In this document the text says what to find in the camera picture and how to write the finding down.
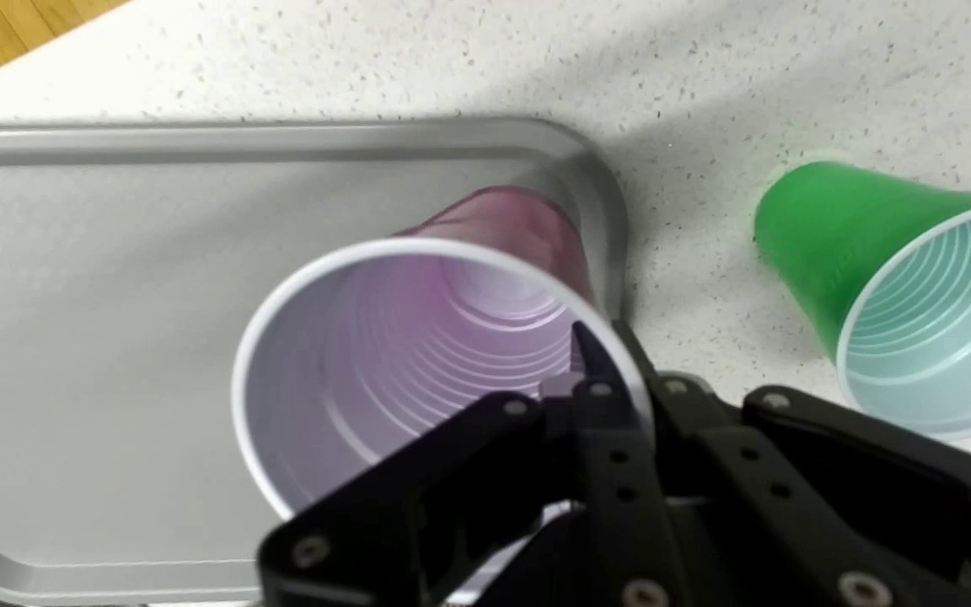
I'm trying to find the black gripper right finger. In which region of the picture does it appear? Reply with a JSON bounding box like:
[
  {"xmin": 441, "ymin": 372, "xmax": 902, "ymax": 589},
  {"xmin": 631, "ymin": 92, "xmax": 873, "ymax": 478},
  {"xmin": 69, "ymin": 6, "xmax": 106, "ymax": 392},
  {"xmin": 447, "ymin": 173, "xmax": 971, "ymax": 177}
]
[{"xmin": 614, "ymin": 325, "xmax": 971, "ymax": 607}]

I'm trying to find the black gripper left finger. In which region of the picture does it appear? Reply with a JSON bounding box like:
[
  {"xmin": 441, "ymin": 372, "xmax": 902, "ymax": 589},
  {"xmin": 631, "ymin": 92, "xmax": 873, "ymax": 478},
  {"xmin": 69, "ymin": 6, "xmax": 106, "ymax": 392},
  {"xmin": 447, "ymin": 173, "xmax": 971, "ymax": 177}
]
[{"xmin": 260, "ymin": 318, "xmax": 669, "ymax": 607}]

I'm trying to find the green plastic cup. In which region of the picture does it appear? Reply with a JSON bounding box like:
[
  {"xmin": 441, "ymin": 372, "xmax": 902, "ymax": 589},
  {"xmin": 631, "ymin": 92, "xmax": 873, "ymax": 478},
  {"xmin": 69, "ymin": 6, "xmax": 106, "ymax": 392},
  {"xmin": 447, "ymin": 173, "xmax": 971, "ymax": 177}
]
[{"xmin": 752, "ymin": 157, "xmax": 971, "ymax": 437}]

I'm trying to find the grey plastic tray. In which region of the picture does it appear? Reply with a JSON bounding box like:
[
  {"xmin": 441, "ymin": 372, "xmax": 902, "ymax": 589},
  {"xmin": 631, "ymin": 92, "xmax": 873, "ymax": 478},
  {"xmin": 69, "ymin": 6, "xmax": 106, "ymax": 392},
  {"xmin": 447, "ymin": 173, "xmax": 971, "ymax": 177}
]
[{"xmin": 0, "ymin": 115, "xmax": 633, "ymax": 607}]

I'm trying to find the purple plastic cup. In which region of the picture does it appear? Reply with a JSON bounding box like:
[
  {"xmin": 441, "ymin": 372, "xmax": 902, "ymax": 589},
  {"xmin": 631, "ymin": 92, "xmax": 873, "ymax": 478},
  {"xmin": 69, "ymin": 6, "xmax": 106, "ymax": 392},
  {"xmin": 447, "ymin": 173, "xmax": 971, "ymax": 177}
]
[{"xmin": 231, "ymin": 183, "xmax": 662, "ymax": 607}]

